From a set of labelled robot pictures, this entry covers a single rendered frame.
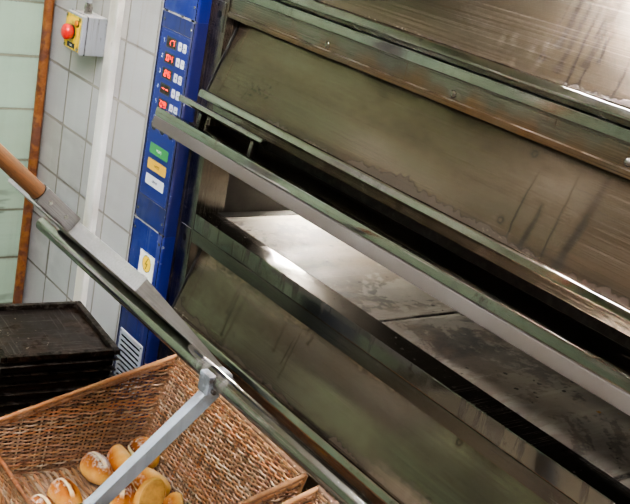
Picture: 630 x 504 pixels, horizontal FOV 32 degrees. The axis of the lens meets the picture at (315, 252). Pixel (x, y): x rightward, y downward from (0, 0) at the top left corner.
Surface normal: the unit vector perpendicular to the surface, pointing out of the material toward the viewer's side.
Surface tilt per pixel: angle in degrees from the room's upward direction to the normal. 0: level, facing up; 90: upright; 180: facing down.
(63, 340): 0
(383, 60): 90
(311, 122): 69
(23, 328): 0
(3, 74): 90
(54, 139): 90
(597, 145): 90
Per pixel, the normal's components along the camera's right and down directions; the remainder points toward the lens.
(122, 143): -0.80, 0.05
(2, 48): 0.58, 0.36
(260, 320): -0.68, -0.27
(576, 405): 0.18, -0.93
